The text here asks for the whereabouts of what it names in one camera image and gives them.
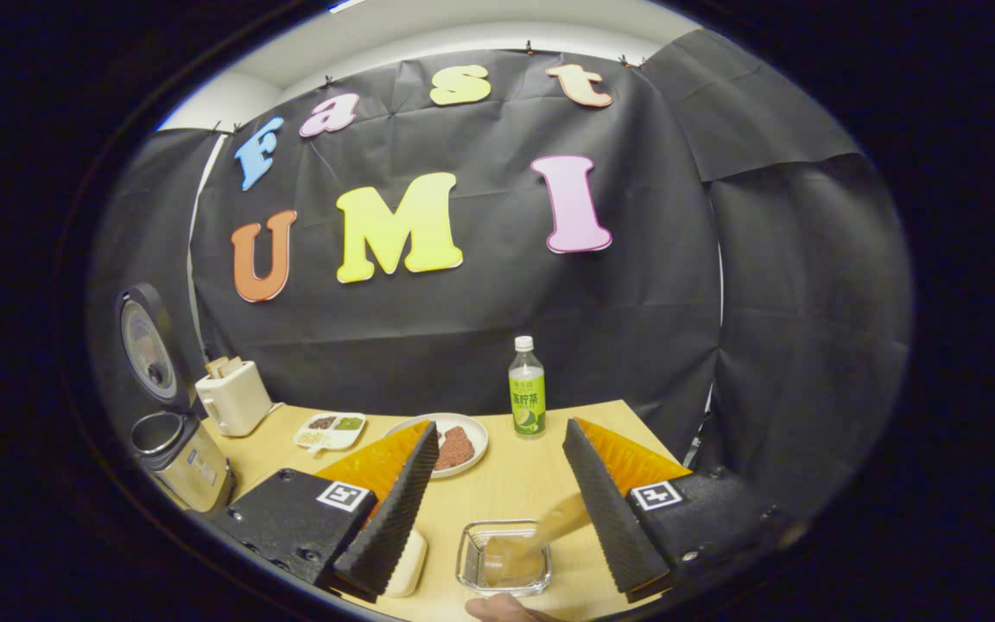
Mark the white divided seasoning dish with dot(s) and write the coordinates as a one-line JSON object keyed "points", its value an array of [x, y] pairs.
{"points": [[329, 430]]}

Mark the wooden spoon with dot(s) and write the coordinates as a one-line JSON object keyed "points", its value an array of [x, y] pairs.
{"points": [[549, 527]]}

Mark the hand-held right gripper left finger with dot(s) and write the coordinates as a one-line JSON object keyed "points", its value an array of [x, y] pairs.
{"points": [[394, 518]]}

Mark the dark grey rice cooker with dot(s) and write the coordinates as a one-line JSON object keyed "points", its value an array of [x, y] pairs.
{"points": [[191, 471]]}

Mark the clear chopstick holder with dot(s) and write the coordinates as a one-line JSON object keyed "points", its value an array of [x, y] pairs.
{"points": [[476, 553]]}

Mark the toast slice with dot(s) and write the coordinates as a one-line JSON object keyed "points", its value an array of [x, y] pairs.
{"points": [[214, 367], [233, 364]]}

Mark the white toaster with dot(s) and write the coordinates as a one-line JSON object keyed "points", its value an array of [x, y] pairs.
{"points": [[234, 402]]}

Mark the green tea bottle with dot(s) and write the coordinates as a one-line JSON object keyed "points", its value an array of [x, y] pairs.
{"points": [[528, 393]]}

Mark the black backdrop cloth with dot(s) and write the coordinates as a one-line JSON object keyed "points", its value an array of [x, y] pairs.
{"points": [[463, 337]]}

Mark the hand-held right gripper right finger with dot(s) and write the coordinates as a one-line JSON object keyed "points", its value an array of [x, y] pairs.
{"points": [[610, 518]]}

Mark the brown meat piece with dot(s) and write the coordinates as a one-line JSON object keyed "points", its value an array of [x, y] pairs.
{"points": [[454, 449]]}

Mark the clear container of white rice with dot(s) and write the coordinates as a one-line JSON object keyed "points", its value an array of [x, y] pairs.
{"points": [[407, 566]]}

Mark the white round plate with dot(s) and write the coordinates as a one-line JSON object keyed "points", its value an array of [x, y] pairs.
{"points": [[476, 436]]}

